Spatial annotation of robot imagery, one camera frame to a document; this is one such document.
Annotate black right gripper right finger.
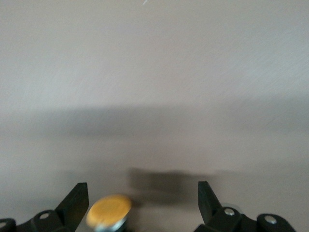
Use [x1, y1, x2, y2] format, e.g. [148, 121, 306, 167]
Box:
[195, 181, 300, 232]

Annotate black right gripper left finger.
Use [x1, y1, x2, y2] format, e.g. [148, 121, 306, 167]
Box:
[0, 182, 89, 232]

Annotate orange push button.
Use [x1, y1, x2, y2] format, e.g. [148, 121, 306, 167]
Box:
[85, 194, 133, 232]

